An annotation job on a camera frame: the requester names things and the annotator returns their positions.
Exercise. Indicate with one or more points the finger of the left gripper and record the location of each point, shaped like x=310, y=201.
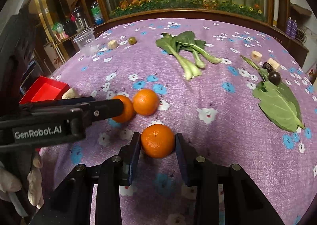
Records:
x=86, y=109

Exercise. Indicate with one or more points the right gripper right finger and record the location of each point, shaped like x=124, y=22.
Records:
x=244, y=202

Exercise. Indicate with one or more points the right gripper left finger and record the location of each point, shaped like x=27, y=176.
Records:
x=71, y=201

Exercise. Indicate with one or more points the mandarin orange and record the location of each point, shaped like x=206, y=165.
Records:
x=158, y=141
x=145, y=102
x=128, y=110

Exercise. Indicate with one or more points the red square tray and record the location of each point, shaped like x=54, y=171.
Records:
x=44, y=89

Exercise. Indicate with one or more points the mandarin orange top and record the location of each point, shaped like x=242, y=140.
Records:
x=145, y=102

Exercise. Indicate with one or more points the white gloved left hand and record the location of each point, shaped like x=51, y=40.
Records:
x=10, y=183

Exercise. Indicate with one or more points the small beige chunk by cup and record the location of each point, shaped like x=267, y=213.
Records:
x=112, y=44

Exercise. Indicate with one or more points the clear plastic cup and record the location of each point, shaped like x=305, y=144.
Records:
x=85, y=41

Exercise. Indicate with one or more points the small green olive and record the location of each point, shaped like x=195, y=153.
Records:
x=132, y=40

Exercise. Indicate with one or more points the steel thermos flask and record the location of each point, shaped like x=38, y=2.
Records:
x=78, y=18

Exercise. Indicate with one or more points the green label plastic bottle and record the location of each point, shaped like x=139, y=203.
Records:
x=96, y=13

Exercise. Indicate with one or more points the large green leaf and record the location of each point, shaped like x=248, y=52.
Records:
x=278, y=103

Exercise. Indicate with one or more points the green bok choy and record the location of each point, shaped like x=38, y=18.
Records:
x=188, y=52

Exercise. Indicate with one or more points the purple floral tablecloth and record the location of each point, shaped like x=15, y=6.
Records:
x=216, y=112

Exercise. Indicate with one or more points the dark round plum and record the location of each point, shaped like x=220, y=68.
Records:
x=274, y=77

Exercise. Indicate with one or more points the dark date near leaf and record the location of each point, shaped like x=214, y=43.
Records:
x=267, y=67

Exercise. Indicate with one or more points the purple bottles on shelf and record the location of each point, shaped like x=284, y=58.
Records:
x=291, y=28

